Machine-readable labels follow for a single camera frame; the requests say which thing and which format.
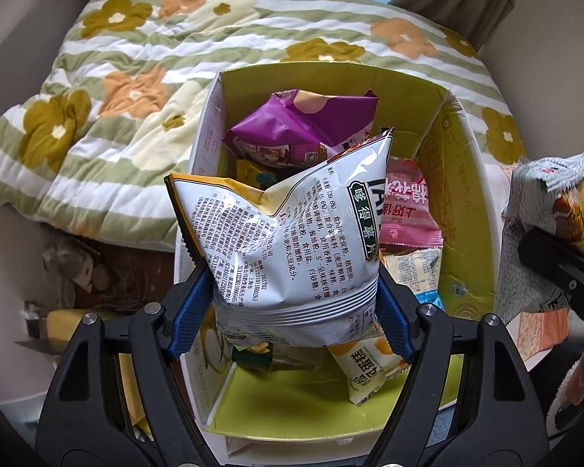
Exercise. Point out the small green snack packet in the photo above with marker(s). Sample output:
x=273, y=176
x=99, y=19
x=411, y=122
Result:
x=253, y=352

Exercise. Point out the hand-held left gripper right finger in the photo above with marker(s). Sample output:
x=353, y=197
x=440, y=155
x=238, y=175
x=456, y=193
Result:
x=394, y=321

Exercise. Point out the floral striped blanket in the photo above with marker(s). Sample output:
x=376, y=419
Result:
x=102, y=107

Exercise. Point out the light blue snack packet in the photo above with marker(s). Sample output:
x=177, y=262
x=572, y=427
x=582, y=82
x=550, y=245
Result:
x=428, y=300

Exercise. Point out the purple snack packet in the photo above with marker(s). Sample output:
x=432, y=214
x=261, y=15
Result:
x=292, y=121

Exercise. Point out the silver brown snack packet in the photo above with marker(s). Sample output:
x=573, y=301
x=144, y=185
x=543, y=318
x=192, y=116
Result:
x=525, y=194

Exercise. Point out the cream orange snack packet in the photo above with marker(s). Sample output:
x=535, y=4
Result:
x=365, y=369

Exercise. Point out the white chip bag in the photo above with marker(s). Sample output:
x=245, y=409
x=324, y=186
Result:
x=282, y=253

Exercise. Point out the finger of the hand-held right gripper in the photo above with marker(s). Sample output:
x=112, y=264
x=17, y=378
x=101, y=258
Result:
x=540, y=248
x=567, y=411

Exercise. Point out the yellow green cardboard box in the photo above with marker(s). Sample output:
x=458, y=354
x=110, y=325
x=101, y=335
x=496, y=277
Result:
x=321, y=85

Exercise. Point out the yellow block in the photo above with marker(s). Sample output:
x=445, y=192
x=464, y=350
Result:
x=65, y=328

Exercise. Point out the brown curtain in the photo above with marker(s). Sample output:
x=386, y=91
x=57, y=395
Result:
x=457, y=5

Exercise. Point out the pink marshmallow bag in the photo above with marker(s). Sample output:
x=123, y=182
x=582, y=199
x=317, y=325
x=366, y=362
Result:
x=409, y=204

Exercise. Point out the yellow snack packet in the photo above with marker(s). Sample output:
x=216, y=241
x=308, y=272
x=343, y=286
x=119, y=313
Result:
x=248, y=170

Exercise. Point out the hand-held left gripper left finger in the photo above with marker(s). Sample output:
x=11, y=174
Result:
x=190, y=311

